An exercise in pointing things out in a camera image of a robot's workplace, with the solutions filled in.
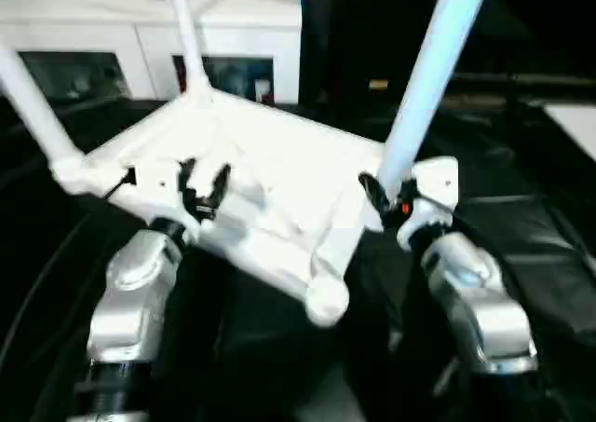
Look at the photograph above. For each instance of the white plastic table top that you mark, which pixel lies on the white plastic table top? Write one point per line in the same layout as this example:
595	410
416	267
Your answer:
279	184

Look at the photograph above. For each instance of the white plastic table leg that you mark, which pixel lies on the white plastic table leg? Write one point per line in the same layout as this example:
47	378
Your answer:
433	68
186	31
32	105

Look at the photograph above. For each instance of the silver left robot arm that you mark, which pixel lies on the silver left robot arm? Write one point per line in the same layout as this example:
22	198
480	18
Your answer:
135	277

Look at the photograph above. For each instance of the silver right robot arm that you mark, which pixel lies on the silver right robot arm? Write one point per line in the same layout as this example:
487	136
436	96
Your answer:
489	310

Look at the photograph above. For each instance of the black mat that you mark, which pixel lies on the black mat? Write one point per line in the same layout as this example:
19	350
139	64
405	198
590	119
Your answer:
535	254

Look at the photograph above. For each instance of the black case with gold label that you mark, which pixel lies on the black case with gold label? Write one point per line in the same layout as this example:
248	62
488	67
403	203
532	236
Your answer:
354	44

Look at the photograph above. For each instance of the black long bar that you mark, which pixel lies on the black long bar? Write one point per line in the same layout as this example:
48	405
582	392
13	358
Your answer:
512	81

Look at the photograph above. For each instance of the white cabinet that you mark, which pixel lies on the white cabinet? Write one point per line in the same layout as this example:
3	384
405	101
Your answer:
93	17

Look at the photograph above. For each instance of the white flat sheet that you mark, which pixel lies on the white flat sheet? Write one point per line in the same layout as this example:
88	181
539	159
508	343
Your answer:
577	128

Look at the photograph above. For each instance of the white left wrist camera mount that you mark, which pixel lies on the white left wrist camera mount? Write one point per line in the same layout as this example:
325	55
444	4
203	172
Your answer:
158	184

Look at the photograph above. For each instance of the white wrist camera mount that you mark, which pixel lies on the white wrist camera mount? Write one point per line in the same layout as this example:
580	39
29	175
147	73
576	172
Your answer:
437	180
158	184

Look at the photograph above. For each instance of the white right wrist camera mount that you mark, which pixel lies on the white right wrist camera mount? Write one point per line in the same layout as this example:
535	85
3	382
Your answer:
437	180

